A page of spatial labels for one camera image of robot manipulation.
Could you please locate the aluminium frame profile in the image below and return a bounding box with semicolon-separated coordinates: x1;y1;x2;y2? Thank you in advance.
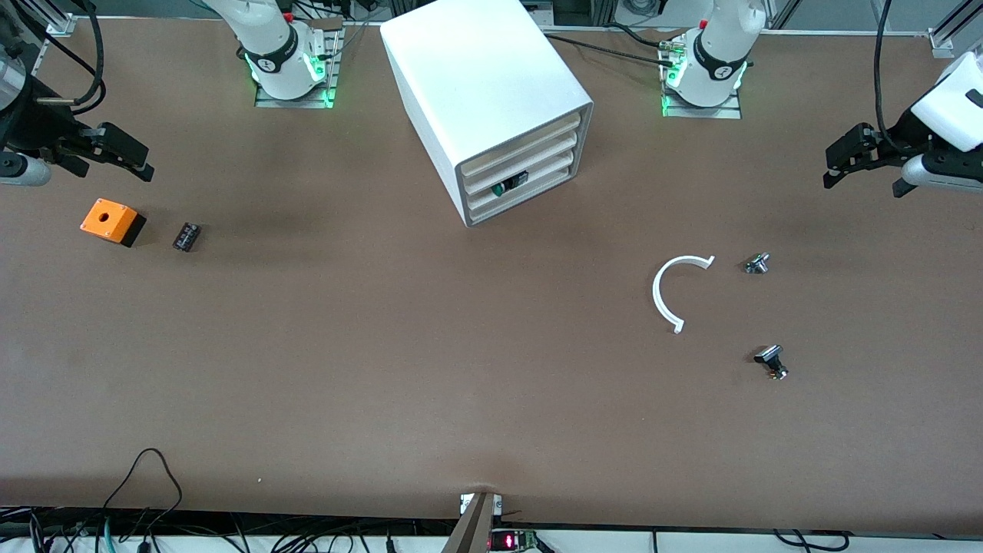
925;0;983;58
46;0;78;37

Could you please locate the black device with red light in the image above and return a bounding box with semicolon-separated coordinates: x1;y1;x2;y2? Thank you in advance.
489;528;542;553

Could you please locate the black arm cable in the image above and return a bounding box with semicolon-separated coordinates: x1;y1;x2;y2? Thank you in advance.
31;0;106;116
874;0;895;151

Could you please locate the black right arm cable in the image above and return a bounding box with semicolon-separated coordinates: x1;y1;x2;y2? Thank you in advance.
31;0;106;116

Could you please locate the black floor cable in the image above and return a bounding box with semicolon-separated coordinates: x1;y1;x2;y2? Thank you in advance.
772;528;852;552

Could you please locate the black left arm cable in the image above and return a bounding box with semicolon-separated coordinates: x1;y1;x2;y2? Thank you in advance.
874;0;895;151

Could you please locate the white curved plastic arc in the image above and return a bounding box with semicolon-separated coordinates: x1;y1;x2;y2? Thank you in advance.
652;254;717;335

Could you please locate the wooden post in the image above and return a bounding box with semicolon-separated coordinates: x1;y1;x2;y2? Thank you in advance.
440;492;496;553

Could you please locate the orange button enclosure box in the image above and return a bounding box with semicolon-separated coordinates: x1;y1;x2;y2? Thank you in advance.
80;198;147;248

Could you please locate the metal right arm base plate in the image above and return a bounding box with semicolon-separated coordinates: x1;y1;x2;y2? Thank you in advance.
253;15;344;110

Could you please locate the black looped cable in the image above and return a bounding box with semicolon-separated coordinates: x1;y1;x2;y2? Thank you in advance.
104;448;184;531

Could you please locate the black key switch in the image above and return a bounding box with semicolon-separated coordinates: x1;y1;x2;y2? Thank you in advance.
753;345;789;381

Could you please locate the black table cable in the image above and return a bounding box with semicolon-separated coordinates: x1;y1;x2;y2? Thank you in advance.
605;22;686;48
544;33;677;64

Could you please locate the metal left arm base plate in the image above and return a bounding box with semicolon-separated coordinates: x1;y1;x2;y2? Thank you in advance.
660;42;744;120

